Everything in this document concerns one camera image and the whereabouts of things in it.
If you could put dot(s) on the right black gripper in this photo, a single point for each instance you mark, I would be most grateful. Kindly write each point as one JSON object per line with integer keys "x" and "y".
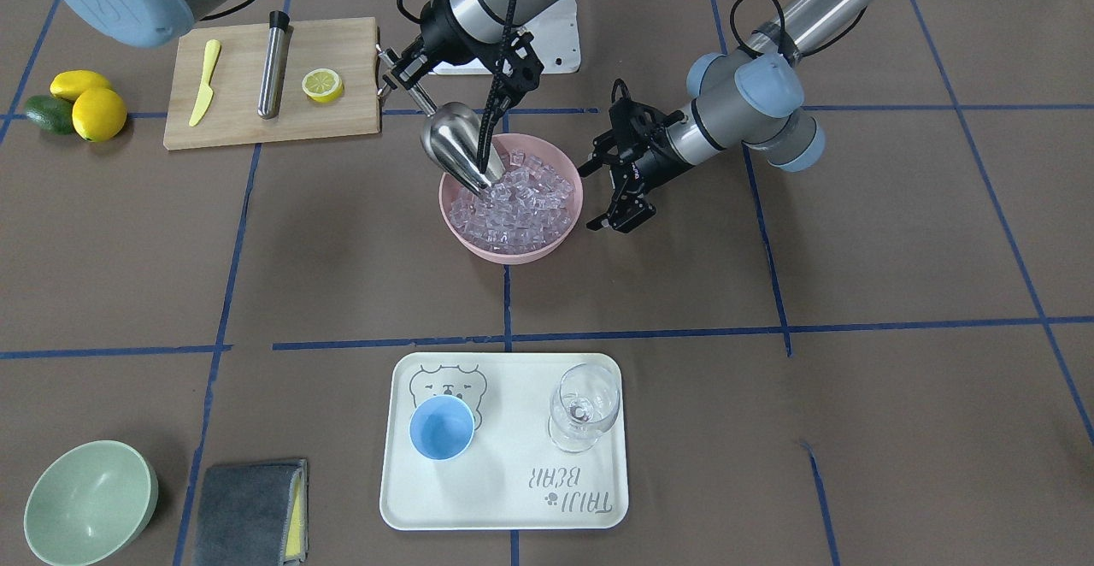
{"x": 436, "y": 36}

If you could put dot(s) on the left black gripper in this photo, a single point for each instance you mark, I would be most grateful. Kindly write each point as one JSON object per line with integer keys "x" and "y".
{"x": 656, "y": 151}

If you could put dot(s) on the metal ice scoop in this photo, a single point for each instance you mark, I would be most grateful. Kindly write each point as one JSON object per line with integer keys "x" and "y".
{"x": 450, "y": 138}

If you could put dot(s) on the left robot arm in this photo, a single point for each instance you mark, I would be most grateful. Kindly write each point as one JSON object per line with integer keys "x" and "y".
{"x": 750, "y": 97}

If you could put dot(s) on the clear ice cubes pile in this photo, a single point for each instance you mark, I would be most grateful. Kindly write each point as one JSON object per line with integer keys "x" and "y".
{"x": 531, "y": 208}

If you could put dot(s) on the blue plastic cup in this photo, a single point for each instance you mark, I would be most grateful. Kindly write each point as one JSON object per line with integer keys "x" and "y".
{"x": 442, "y": 427}

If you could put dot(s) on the half lemon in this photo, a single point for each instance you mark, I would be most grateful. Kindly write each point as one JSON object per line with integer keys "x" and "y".
{"x": 322, "y": 85}

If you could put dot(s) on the pink bowl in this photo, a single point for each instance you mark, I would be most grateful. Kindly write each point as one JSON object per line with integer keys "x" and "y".
{"x": 514, "y": 141}

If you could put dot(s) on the yellow plastic knife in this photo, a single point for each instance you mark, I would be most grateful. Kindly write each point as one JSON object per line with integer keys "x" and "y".
{"x": 205, "y": 91}

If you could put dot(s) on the clear wine glass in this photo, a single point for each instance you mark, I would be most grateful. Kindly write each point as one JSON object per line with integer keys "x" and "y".
{"x": 584, "y": 406}

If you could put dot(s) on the cream serving tray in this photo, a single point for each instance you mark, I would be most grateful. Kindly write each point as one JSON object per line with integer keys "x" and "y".
{"x": 511, "y": 476}

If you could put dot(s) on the yellow lemon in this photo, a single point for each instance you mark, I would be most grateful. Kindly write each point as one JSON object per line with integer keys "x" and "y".
{"x": 69, "y": 85}
{"x": 99, "y": 114}

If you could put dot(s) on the green avocado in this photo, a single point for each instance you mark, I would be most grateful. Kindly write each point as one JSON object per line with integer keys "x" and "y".
{"x": 51, "y": 114}

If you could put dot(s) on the grey yellow sponge cloth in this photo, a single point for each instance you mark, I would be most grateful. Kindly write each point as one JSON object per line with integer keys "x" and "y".
{"x": 254, "y": 514}

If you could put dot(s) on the green bowl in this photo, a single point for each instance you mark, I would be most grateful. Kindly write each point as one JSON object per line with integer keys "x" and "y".
{"x": 90, "y": 503}

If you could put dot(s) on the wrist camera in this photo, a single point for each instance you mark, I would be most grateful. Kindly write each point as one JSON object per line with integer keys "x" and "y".
{"x": 635, "y": 126}

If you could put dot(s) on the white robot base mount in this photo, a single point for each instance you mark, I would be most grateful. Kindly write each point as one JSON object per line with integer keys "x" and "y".
{"x": 555, "y": 37}

